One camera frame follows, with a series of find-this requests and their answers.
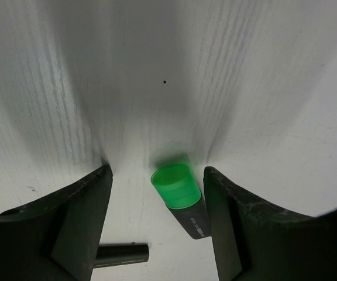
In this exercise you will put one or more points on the green black highlighter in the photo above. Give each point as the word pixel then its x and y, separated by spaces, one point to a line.
pixel 174 180

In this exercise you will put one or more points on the blue black highlighter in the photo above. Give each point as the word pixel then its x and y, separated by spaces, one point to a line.
pixel 121 254

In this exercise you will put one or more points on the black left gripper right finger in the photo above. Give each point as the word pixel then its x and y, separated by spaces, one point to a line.
pixel 254 239

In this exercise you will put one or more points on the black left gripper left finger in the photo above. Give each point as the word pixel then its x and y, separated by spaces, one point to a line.
pixel 57 236

